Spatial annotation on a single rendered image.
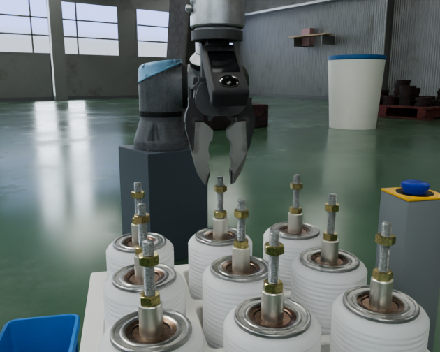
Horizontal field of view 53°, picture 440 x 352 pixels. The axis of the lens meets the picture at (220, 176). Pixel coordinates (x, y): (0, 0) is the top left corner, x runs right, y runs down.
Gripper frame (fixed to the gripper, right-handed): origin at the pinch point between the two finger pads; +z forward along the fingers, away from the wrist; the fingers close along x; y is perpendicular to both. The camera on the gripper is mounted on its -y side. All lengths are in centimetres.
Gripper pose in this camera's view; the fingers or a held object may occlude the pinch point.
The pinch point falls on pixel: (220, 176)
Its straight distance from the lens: 63.7
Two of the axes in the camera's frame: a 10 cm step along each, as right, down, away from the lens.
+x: -9.8, 0.4, -1.9
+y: -2.0, -2.1, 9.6
